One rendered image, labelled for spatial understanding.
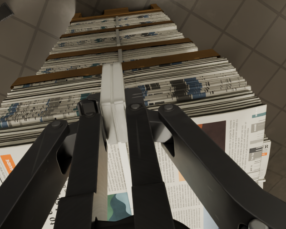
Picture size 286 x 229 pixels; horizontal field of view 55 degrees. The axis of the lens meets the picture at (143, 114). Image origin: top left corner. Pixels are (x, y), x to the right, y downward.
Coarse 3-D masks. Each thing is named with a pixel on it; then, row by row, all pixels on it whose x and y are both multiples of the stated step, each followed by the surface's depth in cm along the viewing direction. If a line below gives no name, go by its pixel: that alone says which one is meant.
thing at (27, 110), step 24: (24, 96) 44; (48, 96) 42; (72, 96) 42; (0, 120) 38; (24, 120) 38; (48, 120) 38; (72, 120) 37; (0, 144) 34; (24, 144) 33; (0, 168) 34; (48, 216) 39
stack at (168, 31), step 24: (72, 24) 108; (96, 24) 101; (120, 24) 100; (168, 24) 88; (72, 48) 77; (96, 48) 75; (144, 48) 70; (168, 48) 67; (192, 48) 65; (48, 72) 61
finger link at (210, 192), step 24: (168, 120) 14; (192, 120) 14; (168, 144) 16; (192, 144) 12; (216, 144) 12; (192, 168) 12; (216, 168) 11; (240, 168) 11; (216, 192) 11; (240, 192) 10; (264, 192) 10; (216, 216) 11; (240, 216) 9; (264, 216) 9
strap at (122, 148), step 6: (120, 144) 34; (120, 150) 34; (126, 150) 34; (120, 156) 35; (126, 156) 35; (126, 162) 35; (126, 168) 35; (126, 174) 36; (126, 180) 36; (126, 186) 36; (132, 204) 38; (132, 210) 39
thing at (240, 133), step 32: (192, 64) 47; (224, 64) 46; (160, 96) 39; (192, 96) 38; (224, 96) 37; (224, 128) 34; (256, 128) 35; (160, 160) 36; (256, 160) 38; (192, 192) 40; (192, 224) 44
